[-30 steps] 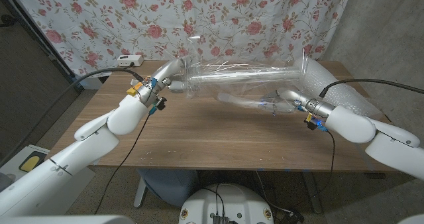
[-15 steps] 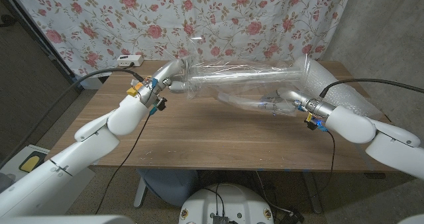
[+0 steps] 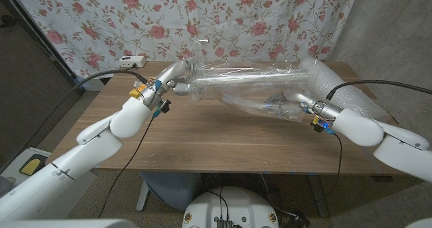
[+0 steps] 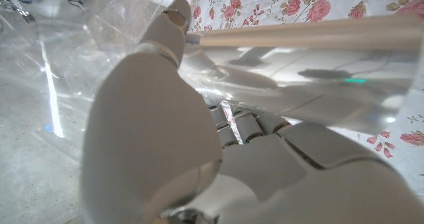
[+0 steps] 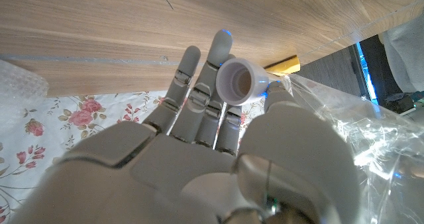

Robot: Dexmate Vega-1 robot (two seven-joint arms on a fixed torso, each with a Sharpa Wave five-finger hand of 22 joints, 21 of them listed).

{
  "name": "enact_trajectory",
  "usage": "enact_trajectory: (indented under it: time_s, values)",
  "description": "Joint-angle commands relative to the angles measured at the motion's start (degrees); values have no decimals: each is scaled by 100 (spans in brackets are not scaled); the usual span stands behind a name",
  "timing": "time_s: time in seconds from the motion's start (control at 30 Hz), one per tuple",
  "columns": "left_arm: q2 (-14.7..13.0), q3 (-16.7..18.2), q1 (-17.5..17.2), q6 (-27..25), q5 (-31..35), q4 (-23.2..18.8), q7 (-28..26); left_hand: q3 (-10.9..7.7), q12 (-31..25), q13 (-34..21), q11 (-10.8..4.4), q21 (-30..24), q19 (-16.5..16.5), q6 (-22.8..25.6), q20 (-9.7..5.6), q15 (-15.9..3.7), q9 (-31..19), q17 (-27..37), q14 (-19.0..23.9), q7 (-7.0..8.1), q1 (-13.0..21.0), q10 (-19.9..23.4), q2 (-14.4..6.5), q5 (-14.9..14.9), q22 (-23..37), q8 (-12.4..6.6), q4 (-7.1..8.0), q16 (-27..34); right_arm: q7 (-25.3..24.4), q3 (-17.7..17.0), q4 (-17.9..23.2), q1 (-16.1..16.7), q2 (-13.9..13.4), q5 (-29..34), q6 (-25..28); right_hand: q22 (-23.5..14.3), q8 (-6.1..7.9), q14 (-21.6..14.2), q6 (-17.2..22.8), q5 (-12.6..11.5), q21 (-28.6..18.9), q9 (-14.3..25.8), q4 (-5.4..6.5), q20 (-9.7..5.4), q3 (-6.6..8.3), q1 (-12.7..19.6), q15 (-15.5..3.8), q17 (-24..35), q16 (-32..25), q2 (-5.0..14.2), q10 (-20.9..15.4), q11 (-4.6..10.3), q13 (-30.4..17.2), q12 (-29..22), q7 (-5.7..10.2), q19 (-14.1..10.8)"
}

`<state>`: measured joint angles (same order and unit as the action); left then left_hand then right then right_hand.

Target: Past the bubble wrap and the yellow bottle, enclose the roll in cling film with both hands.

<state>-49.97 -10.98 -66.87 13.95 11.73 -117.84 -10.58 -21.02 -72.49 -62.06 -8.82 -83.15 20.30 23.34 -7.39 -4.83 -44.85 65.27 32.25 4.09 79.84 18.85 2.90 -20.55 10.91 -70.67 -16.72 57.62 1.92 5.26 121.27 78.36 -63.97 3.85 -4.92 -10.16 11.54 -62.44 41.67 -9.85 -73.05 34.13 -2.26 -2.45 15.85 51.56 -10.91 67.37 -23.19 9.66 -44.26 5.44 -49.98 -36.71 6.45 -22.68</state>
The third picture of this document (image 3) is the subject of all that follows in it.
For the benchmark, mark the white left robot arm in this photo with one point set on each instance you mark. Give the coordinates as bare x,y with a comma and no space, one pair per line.
84,154

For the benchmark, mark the white power strip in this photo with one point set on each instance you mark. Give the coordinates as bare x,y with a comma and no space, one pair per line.
132,61

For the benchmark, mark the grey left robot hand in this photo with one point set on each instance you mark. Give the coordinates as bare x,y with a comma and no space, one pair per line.
168,76

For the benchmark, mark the yellow black slipper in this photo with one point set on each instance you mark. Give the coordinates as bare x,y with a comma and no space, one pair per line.
31,165

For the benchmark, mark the white robot torso base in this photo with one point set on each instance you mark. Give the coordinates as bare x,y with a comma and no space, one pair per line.
233,209

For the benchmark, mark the white floor mat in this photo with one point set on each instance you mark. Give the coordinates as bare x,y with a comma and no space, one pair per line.
20,160

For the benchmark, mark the dark partition panel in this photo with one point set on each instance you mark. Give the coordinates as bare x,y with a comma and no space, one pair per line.
27,86

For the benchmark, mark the floral print backdrop curtain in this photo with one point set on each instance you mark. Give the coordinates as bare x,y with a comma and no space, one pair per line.
202,19

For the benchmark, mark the table leg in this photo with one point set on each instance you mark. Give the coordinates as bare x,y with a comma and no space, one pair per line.
142,196
317,196

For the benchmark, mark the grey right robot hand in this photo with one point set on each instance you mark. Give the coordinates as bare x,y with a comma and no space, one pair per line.
314,106

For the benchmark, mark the grey blue bin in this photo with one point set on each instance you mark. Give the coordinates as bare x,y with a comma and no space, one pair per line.
175,191

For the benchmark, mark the transparent cling film sheet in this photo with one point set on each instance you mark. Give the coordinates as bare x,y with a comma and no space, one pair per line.
236,93

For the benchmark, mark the yellow squeeze bottle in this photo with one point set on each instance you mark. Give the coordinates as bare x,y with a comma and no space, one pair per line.
135,93

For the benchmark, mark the bubble wrap roll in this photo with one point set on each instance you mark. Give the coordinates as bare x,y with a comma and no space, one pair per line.
351,93

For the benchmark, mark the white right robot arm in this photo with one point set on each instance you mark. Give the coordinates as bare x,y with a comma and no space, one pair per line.
381,137

